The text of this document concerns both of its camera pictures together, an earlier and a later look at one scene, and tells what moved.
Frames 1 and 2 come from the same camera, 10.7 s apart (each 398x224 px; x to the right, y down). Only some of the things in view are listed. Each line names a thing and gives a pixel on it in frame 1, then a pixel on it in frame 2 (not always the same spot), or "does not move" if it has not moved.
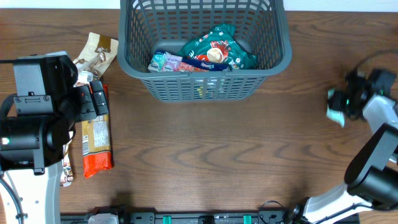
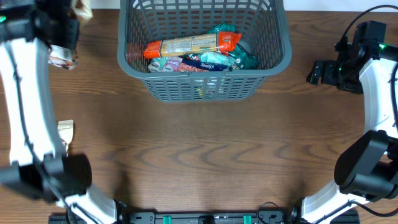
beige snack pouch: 95,56 -> 61,56
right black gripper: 351,101 -> 319,72
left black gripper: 87,107 -> 72,25
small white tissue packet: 336,106 -> 211,60
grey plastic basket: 147,25 does not move
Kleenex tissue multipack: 163,61 does not move
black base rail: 216,218 does not move
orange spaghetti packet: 97,143 -> 216,42
